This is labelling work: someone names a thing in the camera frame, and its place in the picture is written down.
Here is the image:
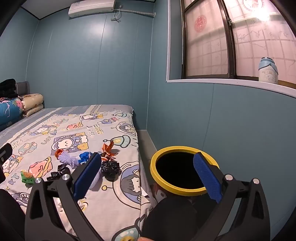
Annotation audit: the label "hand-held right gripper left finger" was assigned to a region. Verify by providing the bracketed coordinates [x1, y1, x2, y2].
[24, 152, 104, 241]

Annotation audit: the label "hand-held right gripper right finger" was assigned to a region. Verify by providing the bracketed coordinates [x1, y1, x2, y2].
[192, 152, 271, 241]

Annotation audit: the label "white tissue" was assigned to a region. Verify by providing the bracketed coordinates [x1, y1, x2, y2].
[90, 173, 101, 189]

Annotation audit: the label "blue plastic bag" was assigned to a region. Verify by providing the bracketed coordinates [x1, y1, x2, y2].
[79, 152, 92, 164]

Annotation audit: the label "large black plastic bag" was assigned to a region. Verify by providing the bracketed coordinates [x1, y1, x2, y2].
[100, 161, 121, 181]

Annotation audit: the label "purple foam fruit net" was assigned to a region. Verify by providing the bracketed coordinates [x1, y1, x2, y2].
[57, 152, 80, 168]

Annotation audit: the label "orange snack wrapper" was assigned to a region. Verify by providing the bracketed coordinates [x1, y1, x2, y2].
[102, 142, 117, 161]

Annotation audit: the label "green snack packet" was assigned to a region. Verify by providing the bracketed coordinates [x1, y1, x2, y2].
[21, 171, 35, 184]

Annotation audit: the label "yellow rimmed trash bin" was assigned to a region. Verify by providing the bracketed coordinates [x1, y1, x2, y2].
[150, 146, 220, 204]

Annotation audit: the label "cartoon printed blanket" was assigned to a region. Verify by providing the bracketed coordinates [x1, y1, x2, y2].
[0, 111, 159, 241]

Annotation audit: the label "blue floral quilt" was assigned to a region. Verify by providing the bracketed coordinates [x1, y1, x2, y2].
[0, 97, 23, 131]

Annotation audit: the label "person's right leg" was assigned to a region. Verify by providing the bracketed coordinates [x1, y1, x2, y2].
[141, 199, 197, 241]

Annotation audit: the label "person's leg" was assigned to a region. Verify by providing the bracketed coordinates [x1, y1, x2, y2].
[0, 189, 26, 241]
[141, 199, 197, 241]

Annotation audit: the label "beige pillows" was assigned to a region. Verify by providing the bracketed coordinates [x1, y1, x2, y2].
[22, 93, 44, 117]

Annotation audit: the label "black folded clothes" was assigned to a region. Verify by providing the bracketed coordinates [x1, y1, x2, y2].
[0, 79, 19, 99]

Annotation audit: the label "striped grey bed sheet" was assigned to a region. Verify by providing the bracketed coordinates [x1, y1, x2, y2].
[0, 104, 134, 139]

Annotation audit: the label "person's left leg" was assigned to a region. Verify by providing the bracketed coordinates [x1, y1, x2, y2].
[0, 189, 26, 241]

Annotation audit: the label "grey bed base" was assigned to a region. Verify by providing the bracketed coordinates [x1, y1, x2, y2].
[136, 129, 160, 163]

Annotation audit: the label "grey headboard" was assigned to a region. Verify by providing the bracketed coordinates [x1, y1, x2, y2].
[16, 81, 46, 108]

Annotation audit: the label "pale blue water bottle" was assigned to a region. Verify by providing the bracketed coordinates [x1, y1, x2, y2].
[258, 57, 279, 83]

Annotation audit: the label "red round window sticker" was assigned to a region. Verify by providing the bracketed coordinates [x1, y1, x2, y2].
[194, 15, 209, 33]

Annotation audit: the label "white air conditioner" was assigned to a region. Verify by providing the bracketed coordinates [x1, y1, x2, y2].
[68, 0, 116, 18]

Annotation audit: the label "window with brown frame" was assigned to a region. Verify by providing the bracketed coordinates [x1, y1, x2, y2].
[166, 0, 296, 98]

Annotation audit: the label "white power cable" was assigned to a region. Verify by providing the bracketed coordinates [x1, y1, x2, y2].
[111, 6, 122, 23]

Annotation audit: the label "white wall pipe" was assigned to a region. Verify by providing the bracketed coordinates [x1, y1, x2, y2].
[115, 9, 155, 17]

